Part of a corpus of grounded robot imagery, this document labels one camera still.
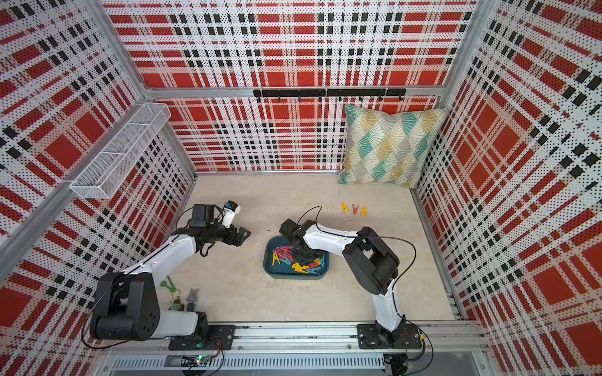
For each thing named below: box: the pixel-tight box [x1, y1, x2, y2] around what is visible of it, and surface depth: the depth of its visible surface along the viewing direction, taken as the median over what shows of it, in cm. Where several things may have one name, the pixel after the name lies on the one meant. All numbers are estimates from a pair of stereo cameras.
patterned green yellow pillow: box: [337, 104, 449, 188], surface depth 95 cm
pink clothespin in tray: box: [274, 245, 294, 263], surface depth 94 cm
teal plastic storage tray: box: [262, 235, 331, 280], surface depth 90 cm
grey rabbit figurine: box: [185, 288, 199, 312], surface depth 83 cm
